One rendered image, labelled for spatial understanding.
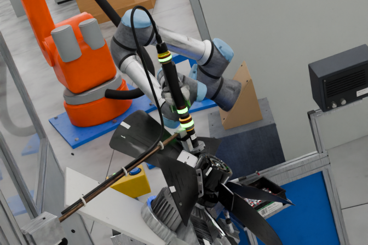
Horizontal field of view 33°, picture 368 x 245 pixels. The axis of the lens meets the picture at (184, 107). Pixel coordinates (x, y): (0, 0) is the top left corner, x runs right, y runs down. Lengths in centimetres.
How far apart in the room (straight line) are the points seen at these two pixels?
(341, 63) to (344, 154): 185
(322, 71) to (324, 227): 77
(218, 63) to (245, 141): 38
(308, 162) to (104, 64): 349
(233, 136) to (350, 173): 154
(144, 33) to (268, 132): 72
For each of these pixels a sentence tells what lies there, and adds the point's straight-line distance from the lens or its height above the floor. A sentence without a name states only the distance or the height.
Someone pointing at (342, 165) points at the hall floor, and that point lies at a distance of 424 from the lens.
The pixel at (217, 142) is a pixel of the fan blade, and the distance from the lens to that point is 236.
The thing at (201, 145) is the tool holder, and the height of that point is 127.
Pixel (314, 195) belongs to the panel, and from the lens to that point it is 281.
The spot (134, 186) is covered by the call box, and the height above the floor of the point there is 103.
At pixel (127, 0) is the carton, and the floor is 22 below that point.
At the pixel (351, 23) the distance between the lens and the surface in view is 420.
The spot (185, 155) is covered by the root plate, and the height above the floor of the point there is 127.
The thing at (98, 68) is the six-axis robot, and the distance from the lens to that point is 588.
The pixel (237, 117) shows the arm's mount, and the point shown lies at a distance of 278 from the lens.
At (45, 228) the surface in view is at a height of 138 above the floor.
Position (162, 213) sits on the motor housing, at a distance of 206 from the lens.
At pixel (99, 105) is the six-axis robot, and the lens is 590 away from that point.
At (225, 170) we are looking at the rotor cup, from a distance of 208.
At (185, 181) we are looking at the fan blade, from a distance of 187.
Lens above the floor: 222
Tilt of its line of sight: 23 degrees down
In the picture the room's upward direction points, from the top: 18 degrees counter-clockwise
